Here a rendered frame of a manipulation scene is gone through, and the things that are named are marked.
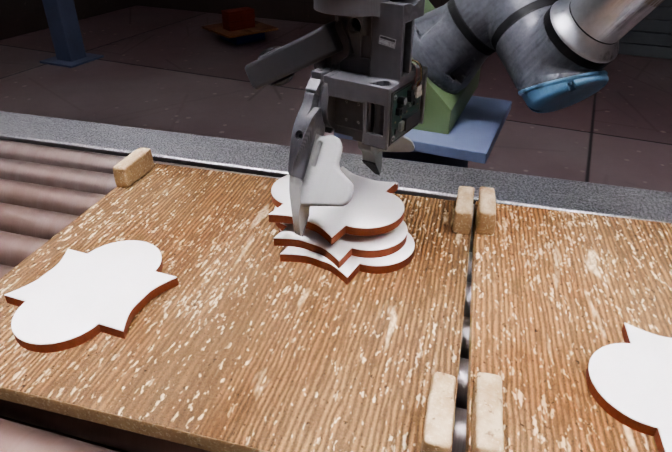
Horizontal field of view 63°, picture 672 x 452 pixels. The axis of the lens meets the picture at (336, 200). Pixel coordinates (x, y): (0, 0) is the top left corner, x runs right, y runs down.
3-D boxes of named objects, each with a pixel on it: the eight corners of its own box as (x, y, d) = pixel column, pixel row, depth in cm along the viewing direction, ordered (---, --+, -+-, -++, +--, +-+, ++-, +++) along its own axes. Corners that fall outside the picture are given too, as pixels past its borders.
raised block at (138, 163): (142, 165, 69) (138, 145, 68) (156, 167, 69) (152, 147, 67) (115, 187, 64) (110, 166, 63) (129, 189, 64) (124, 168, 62)
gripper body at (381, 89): (384, 159, 45) (391, 5, 39) (298, 136, 49) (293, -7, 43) (424, 129, 50) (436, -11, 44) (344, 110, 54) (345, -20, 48)
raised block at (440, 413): (428, 394, 38) (432, 366, 37) (455, 399, 38) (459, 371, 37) (417, 471, 33) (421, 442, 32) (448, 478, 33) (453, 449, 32)
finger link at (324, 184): (327, 249, 44) (362, 141, 44) (270, 228, 47) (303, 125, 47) (344, 252, 47) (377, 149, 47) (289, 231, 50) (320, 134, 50)
